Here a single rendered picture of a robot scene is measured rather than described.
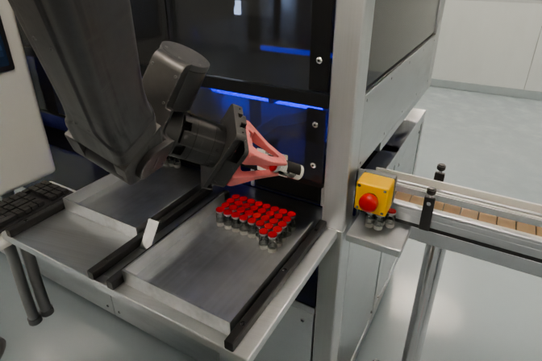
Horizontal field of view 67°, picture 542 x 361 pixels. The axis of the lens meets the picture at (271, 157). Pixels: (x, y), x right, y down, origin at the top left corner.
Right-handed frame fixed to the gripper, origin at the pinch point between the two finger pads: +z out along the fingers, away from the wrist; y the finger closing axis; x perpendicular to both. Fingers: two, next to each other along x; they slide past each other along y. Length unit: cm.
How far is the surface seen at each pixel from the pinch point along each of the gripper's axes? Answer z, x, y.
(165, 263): -0.2, 9.4, -43.2
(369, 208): 33.3, 11.3, -13.1
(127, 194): -7, 38, -58
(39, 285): -18, 48, -132
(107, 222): -11, 24, -53
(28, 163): -33, 62, -82
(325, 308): 47, 7, -49
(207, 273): 7.0, 5.3, -37.8
